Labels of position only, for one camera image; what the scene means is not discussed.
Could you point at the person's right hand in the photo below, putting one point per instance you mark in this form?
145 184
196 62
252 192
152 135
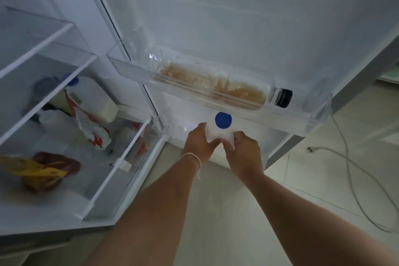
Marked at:
246 156

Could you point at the person's left hand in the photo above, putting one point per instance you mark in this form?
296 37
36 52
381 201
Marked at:
194 145

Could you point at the person's right thumb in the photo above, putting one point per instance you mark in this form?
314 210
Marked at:
228 145

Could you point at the person's left thumb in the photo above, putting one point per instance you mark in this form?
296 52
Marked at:
215 142

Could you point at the white bottle with blue cap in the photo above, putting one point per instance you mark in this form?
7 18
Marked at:
223 128

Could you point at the person's right forearm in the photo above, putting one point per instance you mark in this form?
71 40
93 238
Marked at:
305 228

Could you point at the person's left forearm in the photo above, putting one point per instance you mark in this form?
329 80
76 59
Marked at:
149 212

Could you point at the clear door shelf bin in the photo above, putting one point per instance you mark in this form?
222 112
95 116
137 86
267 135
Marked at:
187 96

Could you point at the brown liquid bottle black cap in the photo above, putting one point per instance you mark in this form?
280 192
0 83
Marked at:
218 85

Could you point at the red and white plastic bag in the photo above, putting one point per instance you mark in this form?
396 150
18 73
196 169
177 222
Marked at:
90 128

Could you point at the white jug with blue cap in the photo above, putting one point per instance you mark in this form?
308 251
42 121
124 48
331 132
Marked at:
93 100

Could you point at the white fridge door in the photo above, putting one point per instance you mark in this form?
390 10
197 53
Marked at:
249 10

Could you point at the red food bag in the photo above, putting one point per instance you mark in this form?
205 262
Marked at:
62 163

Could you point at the white fridge body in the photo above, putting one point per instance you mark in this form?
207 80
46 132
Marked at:
103 35

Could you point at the glass fridge shelf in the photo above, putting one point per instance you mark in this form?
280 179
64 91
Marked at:
34 36
46 88

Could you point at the dark grey lidded container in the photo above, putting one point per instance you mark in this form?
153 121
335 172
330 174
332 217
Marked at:
46 88

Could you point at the yellow food packet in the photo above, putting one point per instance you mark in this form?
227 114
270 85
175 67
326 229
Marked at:
34 169

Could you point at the glass shelf with white rail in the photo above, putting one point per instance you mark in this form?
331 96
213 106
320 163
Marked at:
93 181

